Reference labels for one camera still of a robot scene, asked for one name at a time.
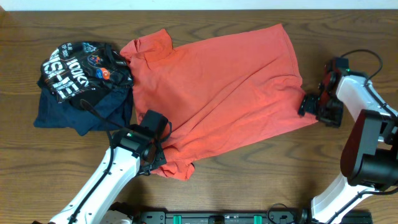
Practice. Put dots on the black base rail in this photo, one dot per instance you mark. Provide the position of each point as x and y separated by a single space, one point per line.
217 217

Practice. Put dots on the orange red t-shirt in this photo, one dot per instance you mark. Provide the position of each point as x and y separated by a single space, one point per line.
219 94

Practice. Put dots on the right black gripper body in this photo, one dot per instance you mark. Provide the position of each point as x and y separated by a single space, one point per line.
330 111

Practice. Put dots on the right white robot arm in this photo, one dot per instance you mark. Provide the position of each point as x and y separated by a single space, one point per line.
368 164

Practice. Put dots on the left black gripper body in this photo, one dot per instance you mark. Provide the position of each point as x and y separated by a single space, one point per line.
161 161

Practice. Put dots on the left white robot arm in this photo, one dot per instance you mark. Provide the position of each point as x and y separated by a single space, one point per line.
132 152

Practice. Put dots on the navy blue folded shirt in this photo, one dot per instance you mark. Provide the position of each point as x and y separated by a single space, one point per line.
116 107

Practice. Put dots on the black printed folded shirt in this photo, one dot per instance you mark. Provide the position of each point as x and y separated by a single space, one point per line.
86 69

